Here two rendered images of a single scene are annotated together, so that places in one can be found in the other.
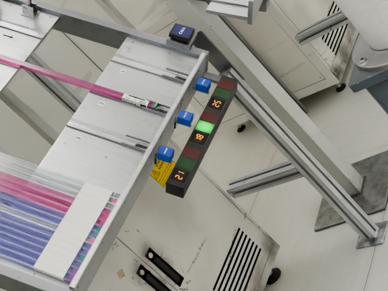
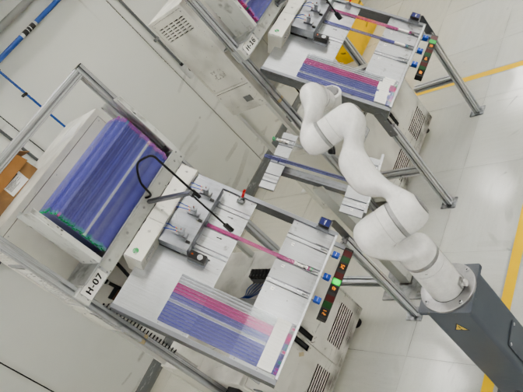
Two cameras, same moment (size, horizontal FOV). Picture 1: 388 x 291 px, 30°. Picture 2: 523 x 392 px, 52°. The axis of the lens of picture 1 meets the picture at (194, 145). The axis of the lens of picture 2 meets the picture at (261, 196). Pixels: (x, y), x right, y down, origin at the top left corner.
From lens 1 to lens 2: 99 cm
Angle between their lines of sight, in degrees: 10
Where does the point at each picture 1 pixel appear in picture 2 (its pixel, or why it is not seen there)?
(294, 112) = not seen: hidden behind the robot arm
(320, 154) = (390, 264)
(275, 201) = (358, 270)
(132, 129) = (300, 283)
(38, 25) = (245, 210)
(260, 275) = (351, 327)
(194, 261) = (318, 326)
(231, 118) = not seen: hidden behind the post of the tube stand
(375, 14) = (434, 291)
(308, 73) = not seen: hidden behind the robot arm
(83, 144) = (275, 292)
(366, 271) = (410, 336)
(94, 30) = (275, 213)
